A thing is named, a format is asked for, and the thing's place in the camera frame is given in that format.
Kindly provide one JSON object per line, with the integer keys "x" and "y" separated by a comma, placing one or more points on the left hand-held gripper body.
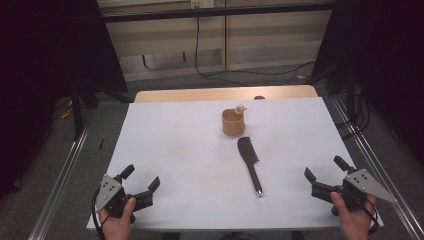
{"x": 108, "y": 193}

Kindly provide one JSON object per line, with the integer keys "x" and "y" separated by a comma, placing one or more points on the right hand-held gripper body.
{"x": 366, "y": 186}

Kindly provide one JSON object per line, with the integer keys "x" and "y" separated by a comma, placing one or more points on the wooden cup with small figure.
{"x": 233, "y": 124}

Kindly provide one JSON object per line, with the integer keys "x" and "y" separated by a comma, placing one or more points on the person's left hand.
{"x": 116, "y": 225}

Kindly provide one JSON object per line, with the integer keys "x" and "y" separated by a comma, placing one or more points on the person's right hand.
{"x": 354, "y": 221}

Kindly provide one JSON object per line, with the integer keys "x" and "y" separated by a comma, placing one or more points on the small black floor piece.
{"x": 101, "y": 144}

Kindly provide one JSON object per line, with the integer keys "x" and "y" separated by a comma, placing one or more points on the white table sheet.
{"x": 180, "y": 160}

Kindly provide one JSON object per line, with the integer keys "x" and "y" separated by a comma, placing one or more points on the black metal stand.
{"x": 77, "y": 113}

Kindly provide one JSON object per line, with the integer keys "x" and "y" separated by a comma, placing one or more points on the yellow floor object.
{"x": 66, "y": 113}

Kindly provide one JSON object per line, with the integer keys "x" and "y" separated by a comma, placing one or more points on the wooden table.
{"x": 200, "y": 94}

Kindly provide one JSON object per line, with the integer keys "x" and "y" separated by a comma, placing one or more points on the small dark round object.
{"x": 259, "y": 97}

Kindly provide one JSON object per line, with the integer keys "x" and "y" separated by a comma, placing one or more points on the black curtain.
{"x": 383, "y": 60}
{"x": 40, "y": 66}

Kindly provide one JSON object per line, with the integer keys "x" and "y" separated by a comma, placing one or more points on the black horizontal bar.
{"x": 216, "y": 12}

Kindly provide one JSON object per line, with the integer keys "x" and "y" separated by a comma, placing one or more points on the metal floor rail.
{"x": 58, "y": 186}
{"x": 383, "y": 166}

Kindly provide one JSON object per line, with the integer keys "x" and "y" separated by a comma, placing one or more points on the white wall outlet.
{"x": 202, "y": 3}

